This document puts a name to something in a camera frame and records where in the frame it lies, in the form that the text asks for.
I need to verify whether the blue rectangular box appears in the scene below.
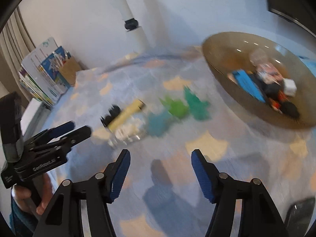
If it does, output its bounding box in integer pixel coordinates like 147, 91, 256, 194
232, 70, 266, 103

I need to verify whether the red-clothed black-haired doll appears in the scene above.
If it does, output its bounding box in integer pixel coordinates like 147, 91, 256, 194
268, 90, 300, 119

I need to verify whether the black-haired white doll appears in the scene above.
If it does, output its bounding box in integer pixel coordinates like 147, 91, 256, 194
254, 75, 281, 100

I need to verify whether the patterned fan-print table mat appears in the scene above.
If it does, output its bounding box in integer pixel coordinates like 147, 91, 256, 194
46, 52, 315, 236

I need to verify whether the wall-mounted black television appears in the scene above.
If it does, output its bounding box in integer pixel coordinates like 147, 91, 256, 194
267, 0, 315, 36

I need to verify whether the white lamp pole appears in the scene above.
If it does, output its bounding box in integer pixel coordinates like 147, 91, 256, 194
114, 0, 150, 54

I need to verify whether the black small toy figure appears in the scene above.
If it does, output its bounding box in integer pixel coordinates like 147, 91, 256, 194
100, 104, 122, 128

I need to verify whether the clear case with white tape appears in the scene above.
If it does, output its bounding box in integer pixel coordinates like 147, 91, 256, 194
108, 116, 147, 148

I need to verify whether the white square box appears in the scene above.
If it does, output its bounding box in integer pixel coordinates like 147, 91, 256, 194
283, 78, 297, 97

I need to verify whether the pink card pack in bowl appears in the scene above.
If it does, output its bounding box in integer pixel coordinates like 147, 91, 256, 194
256, 63, 283, 85

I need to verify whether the light green plastic toy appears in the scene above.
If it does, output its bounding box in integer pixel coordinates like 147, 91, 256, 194
159, 95, 189, 119

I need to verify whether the teal plastic tree toy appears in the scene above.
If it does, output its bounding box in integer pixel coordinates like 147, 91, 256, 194
146, 110, 174, 137

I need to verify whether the dark green plastic tree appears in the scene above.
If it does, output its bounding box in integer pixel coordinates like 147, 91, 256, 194
184, 86, 210, 121

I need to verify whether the brown cardboard pen holder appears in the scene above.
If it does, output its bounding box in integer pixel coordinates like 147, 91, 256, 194
58, 57, 82, 87

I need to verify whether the person's left hand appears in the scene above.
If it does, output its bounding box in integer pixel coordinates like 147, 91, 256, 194
11, 173, 53, 216

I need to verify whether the row of upright books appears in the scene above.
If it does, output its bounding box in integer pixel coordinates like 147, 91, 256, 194
21, 37, 70, 106

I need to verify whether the black smartphone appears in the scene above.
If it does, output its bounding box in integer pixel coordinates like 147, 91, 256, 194
284, 197, 315, 237

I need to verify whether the amber ribbed glass bowl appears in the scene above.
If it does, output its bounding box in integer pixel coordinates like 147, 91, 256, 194
202, 32, 315, 129

